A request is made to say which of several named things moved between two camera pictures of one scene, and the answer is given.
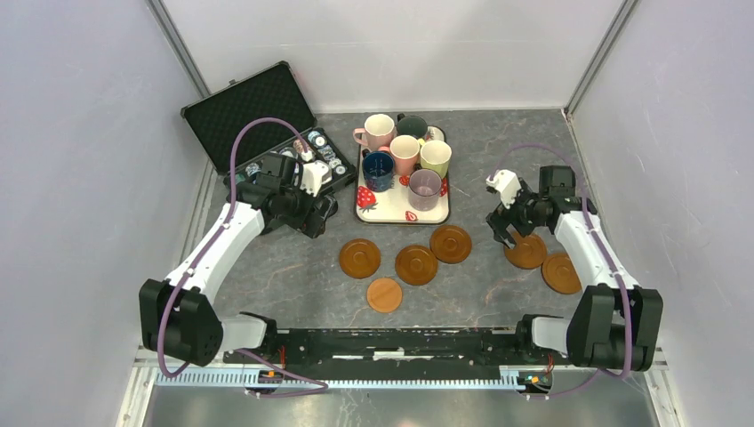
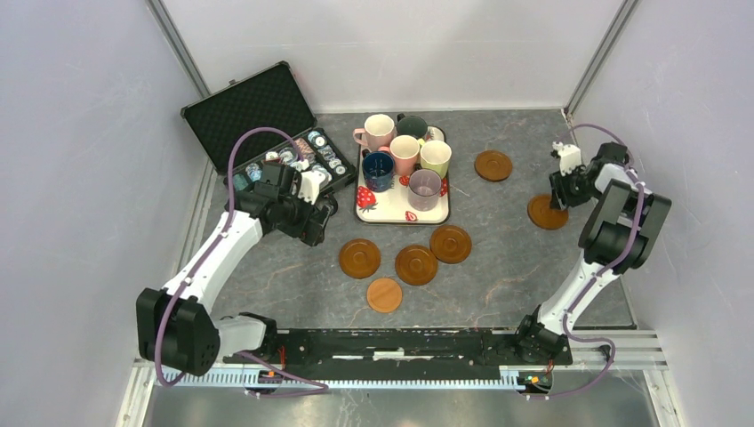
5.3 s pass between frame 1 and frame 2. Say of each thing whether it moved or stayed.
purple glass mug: stayed
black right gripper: moved
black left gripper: stayed
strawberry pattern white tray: stayed
